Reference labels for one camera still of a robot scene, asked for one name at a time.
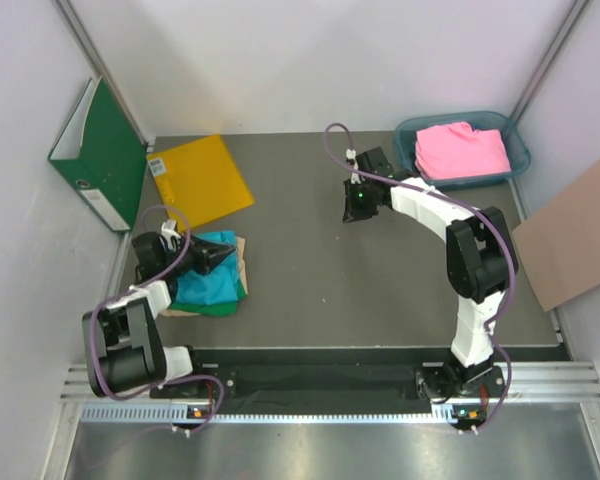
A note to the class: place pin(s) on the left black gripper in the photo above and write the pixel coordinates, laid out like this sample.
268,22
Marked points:
207,255

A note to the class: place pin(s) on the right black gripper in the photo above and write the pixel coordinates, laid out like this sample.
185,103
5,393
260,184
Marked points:
352,212

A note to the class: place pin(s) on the teal t shirt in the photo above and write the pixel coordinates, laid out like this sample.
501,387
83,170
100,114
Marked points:
196,291

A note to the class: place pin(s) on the beige cardboard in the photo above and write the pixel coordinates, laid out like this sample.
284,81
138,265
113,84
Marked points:
222,236

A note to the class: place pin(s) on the green t shirt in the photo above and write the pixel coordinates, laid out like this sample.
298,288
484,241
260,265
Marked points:
230,308

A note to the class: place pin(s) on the yellow folder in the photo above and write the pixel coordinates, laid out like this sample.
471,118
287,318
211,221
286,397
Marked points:
201,180

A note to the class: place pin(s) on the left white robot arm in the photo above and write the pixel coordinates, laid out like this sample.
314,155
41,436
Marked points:
122,345

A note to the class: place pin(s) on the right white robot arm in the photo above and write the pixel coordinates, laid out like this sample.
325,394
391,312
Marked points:
480,264

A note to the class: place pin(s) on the blue plastic bin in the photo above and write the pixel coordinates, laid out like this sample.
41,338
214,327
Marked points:
518,154

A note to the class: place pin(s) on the pink t shirt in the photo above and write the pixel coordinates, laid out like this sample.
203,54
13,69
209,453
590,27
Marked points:
457,150

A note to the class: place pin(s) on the brown cardboard sheet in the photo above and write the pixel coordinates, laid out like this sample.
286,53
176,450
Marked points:
559,245

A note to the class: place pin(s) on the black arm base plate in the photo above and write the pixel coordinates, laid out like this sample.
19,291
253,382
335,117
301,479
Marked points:
436,382

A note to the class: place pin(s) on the green ring binder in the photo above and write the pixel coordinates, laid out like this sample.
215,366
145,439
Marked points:
99,155

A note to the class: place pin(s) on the aluminium frame rail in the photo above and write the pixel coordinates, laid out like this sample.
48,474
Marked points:
529,381

